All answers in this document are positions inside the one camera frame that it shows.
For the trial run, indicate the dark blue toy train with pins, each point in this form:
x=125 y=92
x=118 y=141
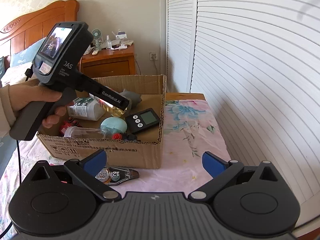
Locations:
x=124 y=136

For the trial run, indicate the black correction tape dispenser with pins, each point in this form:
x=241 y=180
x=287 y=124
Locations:
x=113 y=176

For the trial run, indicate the clear plastic cup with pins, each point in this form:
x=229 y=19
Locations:
x=86 y=133

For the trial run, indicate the pink floral table cloth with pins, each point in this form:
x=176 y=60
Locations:
x=190 y=129

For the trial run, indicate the clear spray bottle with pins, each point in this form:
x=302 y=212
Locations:
x=108 y=42

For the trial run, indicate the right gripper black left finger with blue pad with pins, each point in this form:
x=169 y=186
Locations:
x=74 y=181

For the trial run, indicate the white plastic bottle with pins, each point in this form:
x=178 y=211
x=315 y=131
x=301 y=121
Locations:
x=86 y=109

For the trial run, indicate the small green desk fan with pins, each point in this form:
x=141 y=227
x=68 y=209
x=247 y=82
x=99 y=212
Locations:
x=97 y=37

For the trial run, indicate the large blue pillow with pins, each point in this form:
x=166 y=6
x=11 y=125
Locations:
x=26 y=55

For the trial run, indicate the brown cardboard box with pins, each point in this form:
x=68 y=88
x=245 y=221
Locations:
x=145 y=152

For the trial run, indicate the grey rubber animal toy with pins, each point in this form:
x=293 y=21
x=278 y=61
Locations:
x=132 y=96

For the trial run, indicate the orange wooden headboard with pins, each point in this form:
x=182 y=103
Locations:
x=25 y=30

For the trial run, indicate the black digital timer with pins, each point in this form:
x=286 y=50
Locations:
x=142 y=121

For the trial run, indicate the wooden nightstand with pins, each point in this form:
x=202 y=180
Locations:
x=109 y=63

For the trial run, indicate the person's left hand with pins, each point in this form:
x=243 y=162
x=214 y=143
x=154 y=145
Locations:
x=22 y=94

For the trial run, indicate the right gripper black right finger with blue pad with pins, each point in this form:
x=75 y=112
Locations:
x=233 y=181

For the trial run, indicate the mint green oval case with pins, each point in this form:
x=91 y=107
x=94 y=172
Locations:
x=114 y=125

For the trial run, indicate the white wall socket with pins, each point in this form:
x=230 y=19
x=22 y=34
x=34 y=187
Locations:
x=153 y=56

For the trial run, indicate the white louvered closet doors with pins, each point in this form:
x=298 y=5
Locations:
x=257 y=63

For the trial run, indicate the fish oil capsule bottle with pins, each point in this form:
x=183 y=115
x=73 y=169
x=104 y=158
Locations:
x=112 y=110

